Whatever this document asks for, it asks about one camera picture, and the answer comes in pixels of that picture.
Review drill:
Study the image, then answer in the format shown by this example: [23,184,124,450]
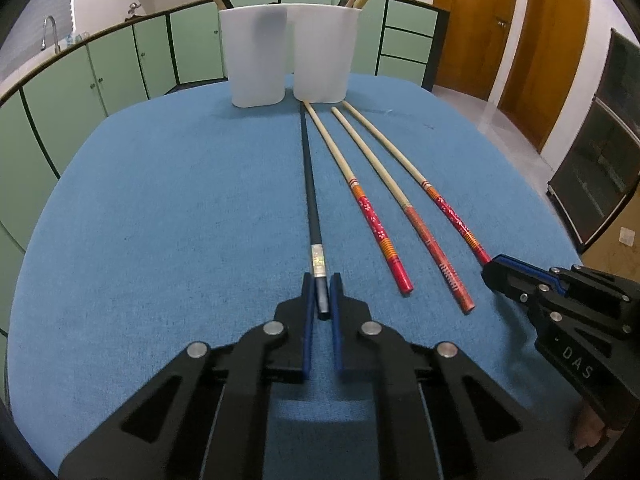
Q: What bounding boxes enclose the green base cabinets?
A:
[0,7,226,341]
[220,0,451,93]

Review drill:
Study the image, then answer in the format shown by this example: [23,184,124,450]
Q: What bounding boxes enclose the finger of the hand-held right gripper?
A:
[492,255,640,306]
[482,261,640,341]

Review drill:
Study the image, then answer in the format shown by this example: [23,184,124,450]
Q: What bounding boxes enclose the person's right hand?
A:
[572,400,608,453]

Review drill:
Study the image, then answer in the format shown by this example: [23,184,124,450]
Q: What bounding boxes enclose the chrome kitchen faucet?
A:
[41,15,62,54]

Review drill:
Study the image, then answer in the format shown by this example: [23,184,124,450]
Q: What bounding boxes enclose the blue table mat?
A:
[7,72,583,480]

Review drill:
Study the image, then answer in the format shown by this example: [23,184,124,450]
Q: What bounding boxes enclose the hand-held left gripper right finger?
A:
[330,272,583,480]

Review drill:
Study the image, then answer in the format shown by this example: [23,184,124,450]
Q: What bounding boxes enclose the red striped-end bamboo chopstick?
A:
[341,101,493,266]

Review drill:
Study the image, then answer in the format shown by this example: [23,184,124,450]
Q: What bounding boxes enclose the wooden door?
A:
[432,0,521,102]
[499,0,593,154]

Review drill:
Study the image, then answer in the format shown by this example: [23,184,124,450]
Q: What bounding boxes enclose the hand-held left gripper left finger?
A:
[58,272,316,480]

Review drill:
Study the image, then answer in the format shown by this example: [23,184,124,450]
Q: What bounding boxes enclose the white two-compartment utensil holder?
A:
[218,2,360,109]

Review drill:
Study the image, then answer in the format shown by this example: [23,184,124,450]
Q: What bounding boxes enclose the brown-red patterned bamboo chopstick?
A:
[331,106,475,314]

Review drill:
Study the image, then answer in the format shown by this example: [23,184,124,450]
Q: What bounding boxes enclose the dark glass-front cabinet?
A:
[547,27,640,254]

